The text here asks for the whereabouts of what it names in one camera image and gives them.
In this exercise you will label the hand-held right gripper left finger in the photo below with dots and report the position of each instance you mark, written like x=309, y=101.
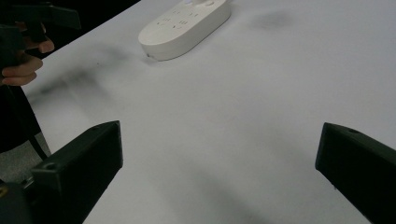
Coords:
x=77, y=168

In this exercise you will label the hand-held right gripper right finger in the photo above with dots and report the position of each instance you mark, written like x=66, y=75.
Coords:
x=361, y=168

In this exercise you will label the white power strip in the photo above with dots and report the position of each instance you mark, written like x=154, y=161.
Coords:
x=180, y=29

